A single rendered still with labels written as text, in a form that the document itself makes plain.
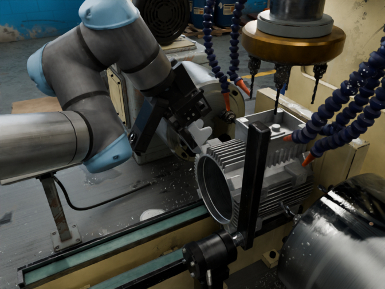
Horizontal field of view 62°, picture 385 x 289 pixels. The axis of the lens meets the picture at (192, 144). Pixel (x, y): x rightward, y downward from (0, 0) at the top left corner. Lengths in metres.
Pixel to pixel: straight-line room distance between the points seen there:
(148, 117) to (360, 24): 0.48
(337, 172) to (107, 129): 0.46
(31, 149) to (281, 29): 0.41
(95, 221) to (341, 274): 0.67
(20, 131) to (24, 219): 0.66
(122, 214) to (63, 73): 0.55
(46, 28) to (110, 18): 5.64
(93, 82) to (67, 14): 5.60
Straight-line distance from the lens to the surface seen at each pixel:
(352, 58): 0.80
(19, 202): 1.11
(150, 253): 0.79
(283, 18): 0.59
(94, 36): 0.51
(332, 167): 0.72
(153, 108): 0.57
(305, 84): 0.89
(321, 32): 0.59
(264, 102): 0.83
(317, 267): 0.51
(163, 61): 0.54
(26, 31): 6.11
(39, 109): 3.19
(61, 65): 0.53
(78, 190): 1.08
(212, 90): 0.84
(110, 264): 0.76
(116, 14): 0.49
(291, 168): 0.69
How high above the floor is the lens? 1.48
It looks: 34 degrees down
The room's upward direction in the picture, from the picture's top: straight up
